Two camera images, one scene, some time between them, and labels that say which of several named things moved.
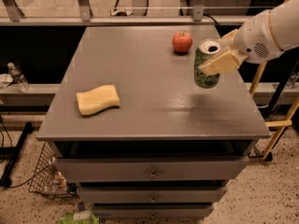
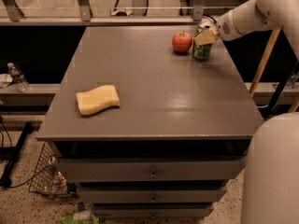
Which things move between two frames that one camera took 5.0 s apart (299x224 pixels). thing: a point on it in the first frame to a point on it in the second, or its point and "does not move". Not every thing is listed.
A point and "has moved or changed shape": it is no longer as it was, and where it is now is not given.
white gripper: [254, 38] to [224, 27]
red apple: [182, 41] does not move
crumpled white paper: [6, 79] does not move
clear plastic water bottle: [19, 78] does not move
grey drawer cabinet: [169, 147] does not move
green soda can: [206, 49] has moved or changed shape
